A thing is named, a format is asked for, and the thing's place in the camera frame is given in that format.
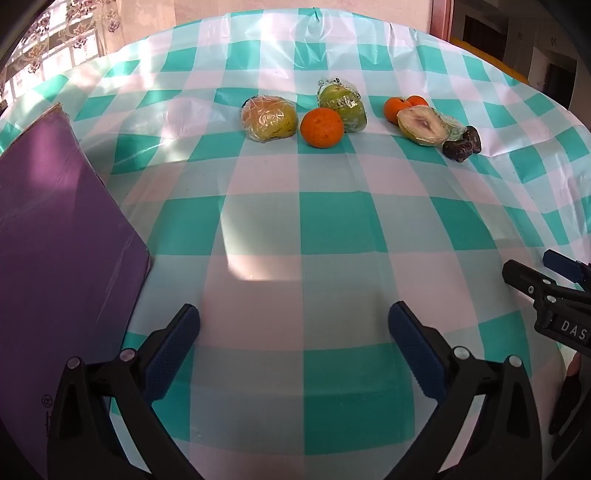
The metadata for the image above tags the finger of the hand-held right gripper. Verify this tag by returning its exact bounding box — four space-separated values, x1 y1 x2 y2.
502 259 591 357
543 250 591 292

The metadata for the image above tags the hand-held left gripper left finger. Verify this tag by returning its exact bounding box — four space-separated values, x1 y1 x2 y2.
46 303 201 480

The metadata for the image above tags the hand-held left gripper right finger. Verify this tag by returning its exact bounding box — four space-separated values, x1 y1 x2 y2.
388 301 543 480

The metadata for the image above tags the half pear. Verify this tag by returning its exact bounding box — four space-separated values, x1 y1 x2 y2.
397 105 465 147

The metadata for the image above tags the large orange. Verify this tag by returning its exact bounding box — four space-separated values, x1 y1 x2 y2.
300 107 345 149

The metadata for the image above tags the yellow-green mango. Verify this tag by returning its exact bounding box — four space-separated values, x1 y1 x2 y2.
240 95 298 143

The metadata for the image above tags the person's right hand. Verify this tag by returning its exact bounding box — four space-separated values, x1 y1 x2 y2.
549 353 591 437

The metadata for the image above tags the teal white checkered tablecloth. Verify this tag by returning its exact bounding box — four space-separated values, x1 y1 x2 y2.
0 7 591 480

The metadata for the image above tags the purple cardboard board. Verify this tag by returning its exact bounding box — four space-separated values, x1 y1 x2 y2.
0 104 153 480

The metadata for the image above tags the white cabinet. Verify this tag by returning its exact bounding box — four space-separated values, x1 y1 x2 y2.
503 14 580 95

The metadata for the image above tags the wrapped green apple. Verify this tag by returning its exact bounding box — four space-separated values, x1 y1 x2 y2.
316 78 369 134

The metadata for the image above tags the patterned lace curtain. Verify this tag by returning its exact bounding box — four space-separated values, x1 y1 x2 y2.
7 0 127 95

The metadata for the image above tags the pink door frame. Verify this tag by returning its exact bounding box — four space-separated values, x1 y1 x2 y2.
427 0 456 42

